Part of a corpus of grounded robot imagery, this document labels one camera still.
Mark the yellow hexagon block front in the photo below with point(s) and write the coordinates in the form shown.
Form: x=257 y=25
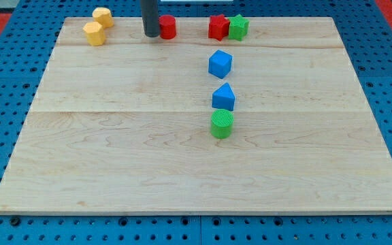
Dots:
x=94 y=33

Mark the blue cube block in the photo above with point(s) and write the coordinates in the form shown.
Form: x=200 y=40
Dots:
x=219 y=64

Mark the yellow hexagon block rear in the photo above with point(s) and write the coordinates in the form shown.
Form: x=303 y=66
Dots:
x=103 y=16

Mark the red star block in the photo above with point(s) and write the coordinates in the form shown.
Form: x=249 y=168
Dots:
x=218 y=27

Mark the light wooden board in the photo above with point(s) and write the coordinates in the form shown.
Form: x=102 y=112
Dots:
x=123 y=129

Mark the green star block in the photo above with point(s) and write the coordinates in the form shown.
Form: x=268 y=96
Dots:
x=238 y=27

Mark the blue triangle block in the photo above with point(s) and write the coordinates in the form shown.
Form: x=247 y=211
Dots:
x=224 y=98

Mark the red cylinder block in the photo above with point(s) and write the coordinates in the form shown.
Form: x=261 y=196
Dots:
x=167 y=26

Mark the yellow hexagon block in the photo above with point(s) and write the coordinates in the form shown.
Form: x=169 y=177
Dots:
x=103 y=16
x=94 y=33

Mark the green cylinder block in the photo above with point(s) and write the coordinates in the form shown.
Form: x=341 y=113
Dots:
x=221 y=123

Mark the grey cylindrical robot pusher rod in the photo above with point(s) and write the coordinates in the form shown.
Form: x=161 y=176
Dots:
x=150 y=17

